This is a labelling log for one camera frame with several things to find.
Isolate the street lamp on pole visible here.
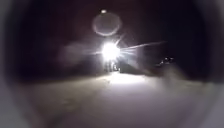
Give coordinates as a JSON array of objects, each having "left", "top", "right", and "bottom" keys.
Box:
[{"left": 101, "top": 41, "right": 121, "bottom": 73}]

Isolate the grey asphalt road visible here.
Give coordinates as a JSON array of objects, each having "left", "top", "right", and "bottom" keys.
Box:
[{"left": 28, "top": 71, "right": 216, "bottom": 128}]

